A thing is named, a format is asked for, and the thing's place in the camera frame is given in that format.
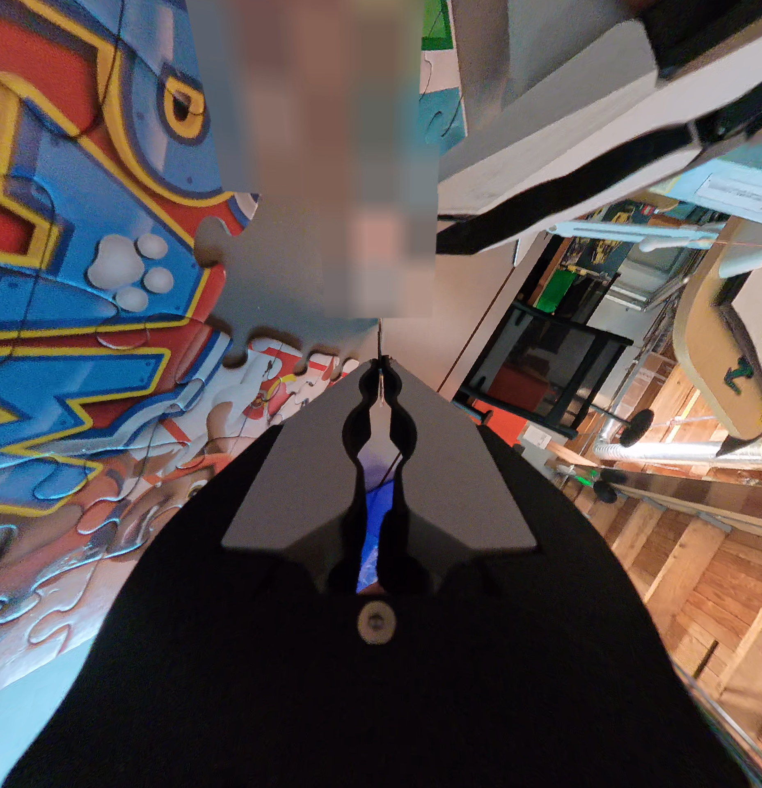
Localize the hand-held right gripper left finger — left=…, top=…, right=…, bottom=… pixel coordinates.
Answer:
left=221, top=359, right=382, bottom=595

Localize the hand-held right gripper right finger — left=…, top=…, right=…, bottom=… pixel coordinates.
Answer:
left=381, top=357, right=537, bottom=595

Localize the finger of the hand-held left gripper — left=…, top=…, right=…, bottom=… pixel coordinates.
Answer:
left=436, top=18, right=705, bottom=256

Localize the partly assembled cartoon jigsaw puzzle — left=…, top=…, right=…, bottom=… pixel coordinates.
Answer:
left=0, top=0, right=469, bottom=699

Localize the red cabinet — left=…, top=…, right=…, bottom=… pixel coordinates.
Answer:
left=476, top=366, right=545, bottom=447

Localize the green board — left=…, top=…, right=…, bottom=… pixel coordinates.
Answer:
left=533, top=270, right=580, bottom=314

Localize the black frame desk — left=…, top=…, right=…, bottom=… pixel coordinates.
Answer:
left=460, top=300, right=635, bottom=439

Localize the silver ventilation duct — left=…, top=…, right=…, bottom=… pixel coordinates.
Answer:
left=593, top=419, right=762, bottom=470

